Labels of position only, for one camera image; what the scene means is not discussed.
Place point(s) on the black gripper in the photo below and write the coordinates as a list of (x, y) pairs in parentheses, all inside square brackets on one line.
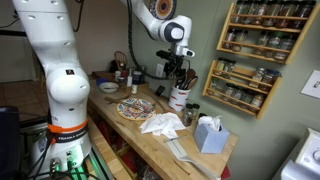
[(174, 64)]

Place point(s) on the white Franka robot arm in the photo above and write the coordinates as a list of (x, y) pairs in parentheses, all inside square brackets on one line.
[(66, 86)]

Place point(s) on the dark tall bottle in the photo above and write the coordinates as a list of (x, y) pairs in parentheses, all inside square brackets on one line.
[(143, 71)]

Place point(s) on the slim white bottle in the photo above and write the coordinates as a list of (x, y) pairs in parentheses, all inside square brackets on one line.
[(129, 80)]

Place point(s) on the small condiment bottle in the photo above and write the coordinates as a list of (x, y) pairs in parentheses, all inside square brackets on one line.
[(118, 75)]

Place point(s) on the herbes de provence spice jar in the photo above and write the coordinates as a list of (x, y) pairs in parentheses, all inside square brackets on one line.
[(237, 94)]

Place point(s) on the small wooden spice rack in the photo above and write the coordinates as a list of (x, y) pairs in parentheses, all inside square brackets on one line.
[(245, 71)]

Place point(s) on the thyme spice jar green label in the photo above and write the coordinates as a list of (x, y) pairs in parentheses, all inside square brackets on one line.
[(247, 97)]

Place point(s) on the turmeric spice jar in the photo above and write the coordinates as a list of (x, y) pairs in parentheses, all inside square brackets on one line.
[(257, 100)]

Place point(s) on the large wooden spice rack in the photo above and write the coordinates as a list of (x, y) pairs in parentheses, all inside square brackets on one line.
[(263, 27)]

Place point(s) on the black phone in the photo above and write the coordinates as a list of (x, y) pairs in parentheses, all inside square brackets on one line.
[(160, 90)]

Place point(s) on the white red utensil crock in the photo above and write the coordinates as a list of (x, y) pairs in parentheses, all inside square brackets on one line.
[(178, 100)]

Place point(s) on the dark jar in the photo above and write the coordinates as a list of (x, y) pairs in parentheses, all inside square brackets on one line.
[(136, 77)]

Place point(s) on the small white jar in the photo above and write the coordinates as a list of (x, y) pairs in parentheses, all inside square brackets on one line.
[(134, 89)]

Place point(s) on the crumpled white napkin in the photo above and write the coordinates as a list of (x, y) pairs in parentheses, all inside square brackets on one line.
[(161, 125)]

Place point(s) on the wicker utensil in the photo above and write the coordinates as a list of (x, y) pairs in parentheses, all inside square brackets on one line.
[(120, 57)]

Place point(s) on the white tissue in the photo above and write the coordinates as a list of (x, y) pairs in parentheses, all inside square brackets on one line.
[(209, 121)]

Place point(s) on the colourful floral ceramic plate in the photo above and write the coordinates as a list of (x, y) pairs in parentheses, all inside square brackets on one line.
[(131, 115)]

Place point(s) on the long wooden spoon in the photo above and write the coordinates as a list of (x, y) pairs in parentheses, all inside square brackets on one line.
[(116, 99)]

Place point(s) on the white bowl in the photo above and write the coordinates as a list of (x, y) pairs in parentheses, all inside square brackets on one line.
[(108, 87)]

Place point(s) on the blue bowl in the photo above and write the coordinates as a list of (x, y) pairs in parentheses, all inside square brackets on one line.
[(101, 81)]

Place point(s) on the blue tissue box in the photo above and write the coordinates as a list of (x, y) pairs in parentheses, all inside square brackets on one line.
[(210, 141)]

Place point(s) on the wooden tray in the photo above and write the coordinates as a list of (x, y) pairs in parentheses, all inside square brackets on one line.
[(100, 75)]

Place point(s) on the white plastic spatula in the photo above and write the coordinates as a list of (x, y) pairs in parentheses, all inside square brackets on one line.
[(180, 151)]

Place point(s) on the wooden bench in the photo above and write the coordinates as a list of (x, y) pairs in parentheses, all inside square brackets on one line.
[(106, 153)]

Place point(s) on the red object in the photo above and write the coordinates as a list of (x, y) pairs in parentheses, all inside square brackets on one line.
[(225, 173)]

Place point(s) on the white appliance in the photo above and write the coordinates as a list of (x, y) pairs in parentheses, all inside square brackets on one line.
[(300, 160)]

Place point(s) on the dark blue box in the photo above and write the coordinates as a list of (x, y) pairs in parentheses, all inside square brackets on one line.
[(8, 140)]

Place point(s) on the white wall outlet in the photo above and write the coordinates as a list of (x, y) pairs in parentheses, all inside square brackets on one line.
[(160, 70)]

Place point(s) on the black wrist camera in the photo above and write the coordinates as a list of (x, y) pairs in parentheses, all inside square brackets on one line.
[(162, 55)]

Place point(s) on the white light switch plate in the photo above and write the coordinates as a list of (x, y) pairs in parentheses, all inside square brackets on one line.
[(311, 85)]

